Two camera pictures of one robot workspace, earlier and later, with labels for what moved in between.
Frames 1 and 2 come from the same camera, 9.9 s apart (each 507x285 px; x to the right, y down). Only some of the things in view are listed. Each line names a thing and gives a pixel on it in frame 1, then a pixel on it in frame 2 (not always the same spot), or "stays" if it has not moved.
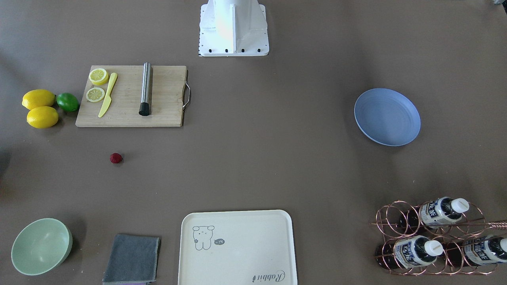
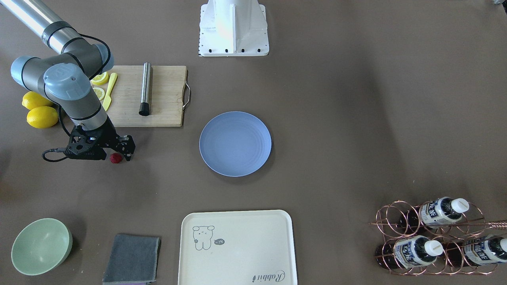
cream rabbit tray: (246, 247) stays
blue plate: (387, 117) -> (235, 144)
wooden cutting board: (168, 98) stays
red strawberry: (115, 158) stays
